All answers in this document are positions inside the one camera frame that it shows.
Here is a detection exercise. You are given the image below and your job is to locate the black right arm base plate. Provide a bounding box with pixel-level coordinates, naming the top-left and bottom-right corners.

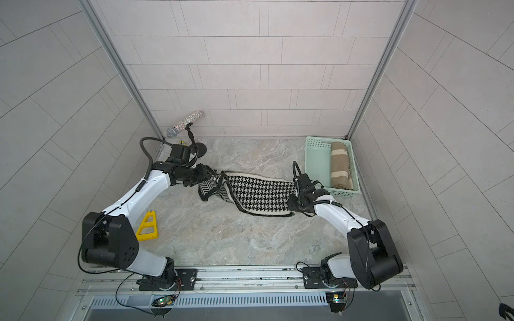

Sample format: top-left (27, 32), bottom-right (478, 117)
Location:
top-left (298, 266), bottom-right (358, 290)

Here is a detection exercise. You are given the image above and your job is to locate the aluminium mounting rail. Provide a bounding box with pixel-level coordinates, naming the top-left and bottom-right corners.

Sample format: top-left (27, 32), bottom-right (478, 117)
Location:
top-left (75, 262), bottom-right (415, 296)

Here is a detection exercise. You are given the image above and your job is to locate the black white houndstooth scarf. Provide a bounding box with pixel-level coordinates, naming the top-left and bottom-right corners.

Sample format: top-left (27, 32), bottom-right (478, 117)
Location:
top-left (198, 172), bottom-right (295, 217)

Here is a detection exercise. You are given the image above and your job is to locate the left green circuit board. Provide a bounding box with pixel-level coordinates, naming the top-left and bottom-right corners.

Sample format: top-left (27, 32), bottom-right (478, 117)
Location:
top-left (151, 296), bottom-right (176, 308)

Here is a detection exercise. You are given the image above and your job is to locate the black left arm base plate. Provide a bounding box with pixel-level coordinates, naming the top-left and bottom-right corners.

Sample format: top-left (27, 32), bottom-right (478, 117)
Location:
top-left (137, 268), bottom-right (198, 291)

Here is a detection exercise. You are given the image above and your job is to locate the green circuit board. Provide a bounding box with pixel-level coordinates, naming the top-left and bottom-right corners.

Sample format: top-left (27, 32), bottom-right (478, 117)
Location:
top-left (151, 296), bottom-right (176, 308)
top-left (325, 292), bottom-right (348, 313)

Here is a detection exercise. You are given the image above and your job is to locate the brown beige plaid scarf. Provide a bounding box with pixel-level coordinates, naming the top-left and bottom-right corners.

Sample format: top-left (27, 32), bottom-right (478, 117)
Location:
top-left (331, 142), bottom-right (353, 190)

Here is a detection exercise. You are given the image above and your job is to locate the yellow plastic triangle stand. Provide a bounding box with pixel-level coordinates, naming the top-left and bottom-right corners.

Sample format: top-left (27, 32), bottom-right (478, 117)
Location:
top-left (136, 211), bottom-right (159, 242)

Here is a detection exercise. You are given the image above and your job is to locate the black round microphone stand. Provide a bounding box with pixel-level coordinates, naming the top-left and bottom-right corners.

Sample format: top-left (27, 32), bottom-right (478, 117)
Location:
top-left (185, 123), bottom-right (207, 158)

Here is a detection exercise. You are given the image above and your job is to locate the right green circuit board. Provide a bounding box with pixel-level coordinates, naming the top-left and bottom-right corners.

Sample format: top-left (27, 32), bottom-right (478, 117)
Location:
top-left (325, 292), bottom-right (348, 313)

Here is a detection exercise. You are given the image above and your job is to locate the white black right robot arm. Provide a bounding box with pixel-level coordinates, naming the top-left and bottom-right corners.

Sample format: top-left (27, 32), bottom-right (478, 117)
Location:
top-left (288, 161), bottom-right (404, 290)

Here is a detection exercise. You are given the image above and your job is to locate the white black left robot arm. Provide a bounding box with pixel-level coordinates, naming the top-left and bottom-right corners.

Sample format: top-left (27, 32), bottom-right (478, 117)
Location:
top-left (77, 143), bottom-right (208, 289)

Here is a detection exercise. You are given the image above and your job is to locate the glittery silver microphone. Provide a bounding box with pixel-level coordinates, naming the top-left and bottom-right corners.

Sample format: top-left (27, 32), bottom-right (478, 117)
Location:
top-left (165, 110), bottom-right (203, 139)

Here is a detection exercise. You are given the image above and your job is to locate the mint green plastic basket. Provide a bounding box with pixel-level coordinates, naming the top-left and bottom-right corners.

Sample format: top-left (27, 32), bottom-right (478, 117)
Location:
top-left (305, 136), bottom-right (361, 197)

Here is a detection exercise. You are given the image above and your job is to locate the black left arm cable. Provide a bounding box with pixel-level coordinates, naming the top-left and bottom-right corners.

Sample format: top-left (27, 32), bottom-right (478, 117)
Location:
top-left (139, 136), bottom-right (173, 179)

